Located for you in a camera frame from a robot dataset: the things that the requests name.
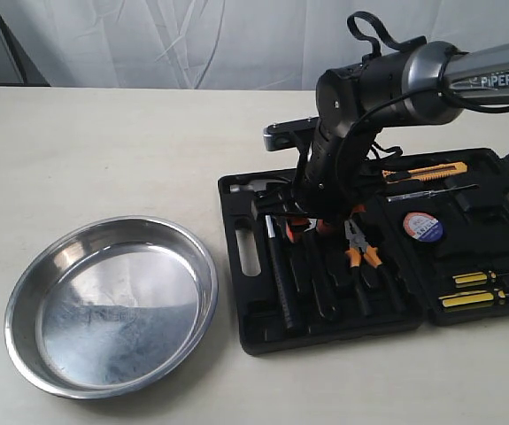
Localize yellow black screwdriver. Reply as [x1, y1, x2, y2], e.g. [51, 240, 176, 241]
[439, 288, 509, 309]
[452, 270, 509, 288]

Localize black plastic tool case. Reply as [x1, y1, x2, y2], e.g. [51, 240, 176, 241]
[218, 149, 509, 355]

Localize white backdrop curtain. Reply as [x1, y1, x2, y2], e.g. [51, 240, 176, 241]
[0, 1, 509, 90]

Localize black electrical tape roll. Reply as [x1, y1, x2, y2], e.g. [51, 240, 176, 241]
[402, 212, 444, 243]

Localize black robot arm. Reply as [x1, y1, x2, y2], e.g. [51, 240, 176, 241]
[252, 41, 509, 223]

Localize voltage tester screwdriver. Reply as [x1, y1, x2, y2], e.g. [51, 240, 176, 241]
[386, 184, 479, 203]

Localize adjustable wrench black handle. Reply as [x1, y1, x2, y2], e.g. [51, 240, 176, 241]
[301, 219, 341, 322]

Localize upper yellow black screwdriver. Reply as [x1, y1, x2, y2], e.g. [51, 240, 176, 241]
[452, 270, 509, 288]

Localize orange handled pliers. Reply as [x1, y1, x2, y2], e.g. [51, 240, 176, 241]
[344, 219, 405, 317]

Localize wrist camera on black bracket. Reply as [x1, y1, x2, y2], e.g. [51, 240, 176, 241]
[263, 117, 319, 151]

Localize lower yellow black screwdriver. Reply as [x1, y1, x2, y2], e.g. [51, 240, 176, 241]
[439, 288, 509, 309]

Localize round steel tray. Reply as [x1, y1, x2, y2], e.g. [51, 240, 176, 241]
[4, 216, 219, 400]

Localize claw hammer black handle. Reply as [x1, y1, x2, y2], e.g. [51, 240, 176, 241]
[229, 178, 304, 335]

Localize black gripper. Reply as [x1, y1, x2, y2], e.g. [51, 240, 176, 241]
[253, 127, 383, 243]

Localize yellow utility knife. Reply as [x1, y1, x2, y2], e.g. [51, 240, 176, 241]
[382, 161, 468, 183]

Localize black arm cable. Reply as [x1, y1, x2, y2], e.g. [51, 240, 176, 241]
[333, 11, 509, 187]

